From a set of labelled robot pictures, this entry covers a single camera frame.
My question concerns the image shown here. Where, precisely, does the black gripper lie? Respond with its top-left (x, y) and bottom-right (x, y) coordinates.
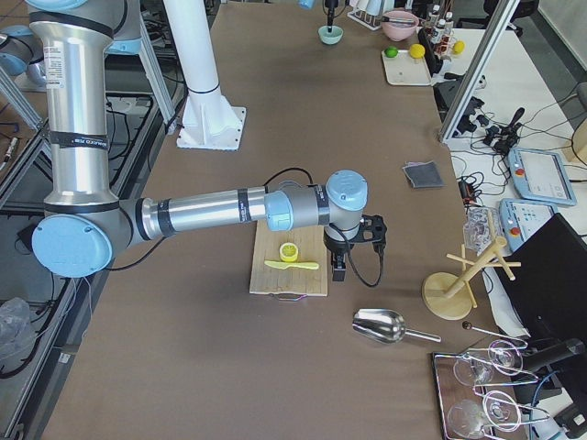
top-left (323, 226), bottom-right (349, 281)
top-left (324, 0), bottom-right (336, 32)

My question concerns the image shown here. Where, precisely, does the mint green bowl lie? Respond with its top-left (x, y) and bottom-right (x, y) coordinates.
top-left (317, 25), bottom-right (344, 45)

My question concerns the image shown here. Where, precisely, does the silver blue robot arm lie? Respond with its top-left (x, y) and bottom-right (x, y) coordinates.
top-left (28, 1), bottom-right (375, 278)
top-left (298, 0), bottom-right (338, 32)

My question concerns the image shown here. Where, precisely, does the pink bowl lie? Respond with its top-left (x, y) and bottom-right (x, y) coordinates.
top-left (382, 11), bottom-right (419, 41)

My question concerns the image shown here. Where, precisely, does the wooden cutting board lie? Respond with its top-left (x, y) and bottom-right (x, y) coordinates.
top-left (249, 220), bottom-right (329, 297)

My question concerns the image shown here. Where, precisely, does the halved lemon slice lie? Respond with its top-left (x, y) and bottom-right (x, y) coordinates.
top-left (279, 242), bottom-right (299, 262)

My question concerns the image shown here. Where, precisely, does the yellow plastic knife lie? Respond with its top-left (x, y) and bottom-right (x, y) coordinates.
top-left (264, 260), bottom-right (319, 270)

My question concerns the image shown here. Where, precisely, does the green lime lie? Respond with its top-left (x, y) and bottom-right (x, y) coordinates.
top-left (384, 46), bottom-right (398, 59)

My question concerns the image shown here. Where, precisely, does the metal scoop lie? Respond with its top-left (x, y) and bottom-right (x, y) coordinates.
top-left (352, 308), bottom-right (442, 344)

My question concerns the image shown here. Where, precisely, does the beige rabbit serving tray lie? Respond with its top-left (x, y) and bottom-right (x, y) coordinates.
top-left (381, 49), bottom-right (432, 86)

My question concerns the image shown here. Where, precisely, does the yellow lemon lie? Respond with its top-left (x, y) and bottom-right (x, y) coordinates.
top-left (408, 43), bottom-right (426, 60)

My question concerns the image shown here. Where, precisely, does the wooden mug tree stand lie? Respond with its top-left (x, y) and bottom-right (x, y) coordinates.
top-left (422, 208), bottom-right (521, 320)

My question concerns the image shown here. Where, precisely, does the grey folded cloth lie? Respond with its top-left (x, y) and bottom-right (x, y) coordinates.
top-left (402, 161), bottom-right (444, 189)

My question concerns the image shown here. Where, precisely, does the blue teach pendant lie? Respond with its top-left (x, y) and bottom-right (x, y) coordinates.
top-left (507, 147), bottom-right (577, 206)
top-left (499, 198), bottom-right (559, 251)

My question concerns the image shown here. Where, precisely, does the black monitor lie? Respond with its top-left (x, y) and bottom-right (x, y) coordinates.
top-left (499, 214), bottom-right (586, 341)

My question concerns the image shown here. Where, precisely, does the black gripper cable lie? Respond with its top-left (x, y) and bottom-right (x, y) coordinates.
top-left (344, 242), bottom-right (385, 288)

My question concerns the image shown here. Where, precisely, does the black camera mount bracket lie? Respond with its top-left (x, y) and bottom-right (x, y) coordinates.
top-left (354, 214), bottom-right (387, 243)

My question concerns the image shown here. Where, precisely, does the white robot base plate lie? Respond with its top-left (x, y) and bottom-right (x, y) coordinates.
top-left (164, 0), bottom-right (247, 151)

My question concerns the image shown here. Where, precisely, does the aluminium frame post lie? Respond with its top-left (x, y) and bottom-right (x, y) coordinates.
top-left (438, 0), bottom-right (519, 143)

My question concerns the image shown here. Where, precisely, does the wire glass rack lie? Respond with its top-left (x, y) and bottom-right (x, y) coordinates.
top-left (432, 338), bottom-right (549, 439)

